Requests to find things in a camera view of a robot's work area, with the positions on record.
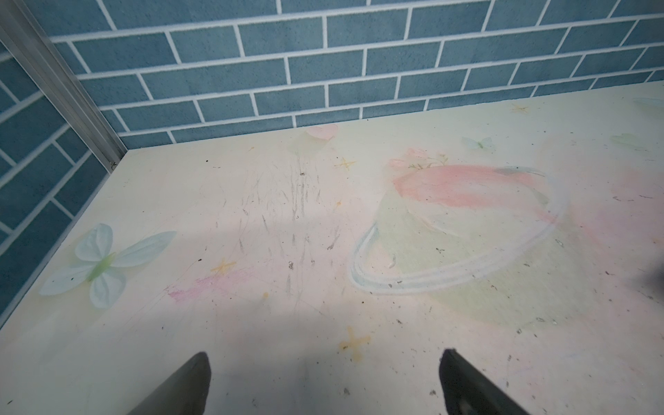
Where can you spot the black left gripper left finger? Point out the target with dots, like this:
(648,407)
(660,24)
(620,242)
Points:
(184,392)

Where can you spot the aluminium left corner post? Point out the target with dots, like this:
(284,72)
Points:
(29,45)

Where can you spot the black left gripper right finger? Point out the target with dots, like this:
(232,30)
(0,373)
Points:
(467,391)

